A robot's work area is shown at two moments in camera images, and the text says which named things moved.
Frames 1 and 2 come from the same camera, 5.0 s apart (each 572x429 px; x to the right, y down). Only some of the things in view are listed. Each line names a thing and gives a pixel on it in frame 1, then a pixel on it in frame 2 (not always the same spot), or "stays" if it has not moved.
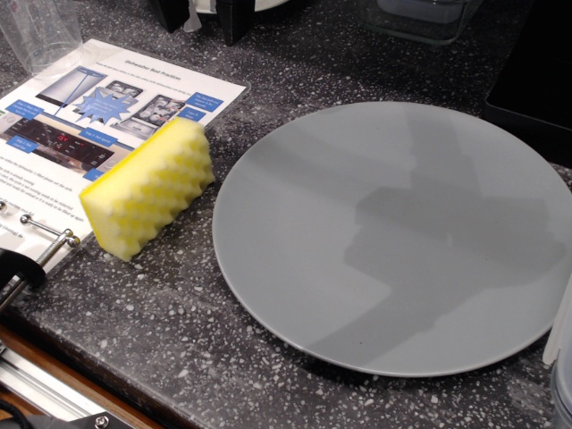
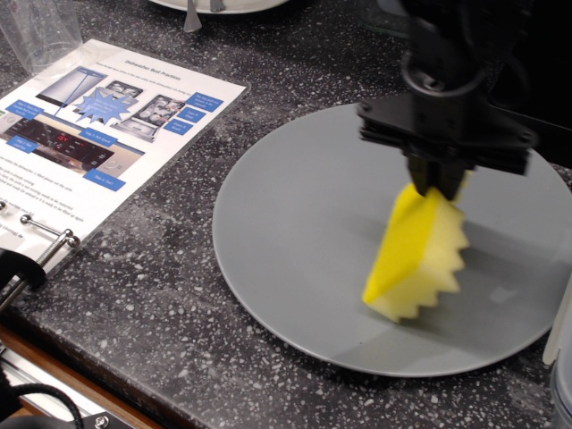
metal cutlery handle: [193, 22] stays
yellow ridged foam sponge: [150, 186] to [421, 254]
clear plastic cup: [46, 34] stays
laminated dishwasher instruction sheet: [58, 131] stays
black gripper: [233, 17] to [444, 116]
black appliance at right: [532, 95] stays
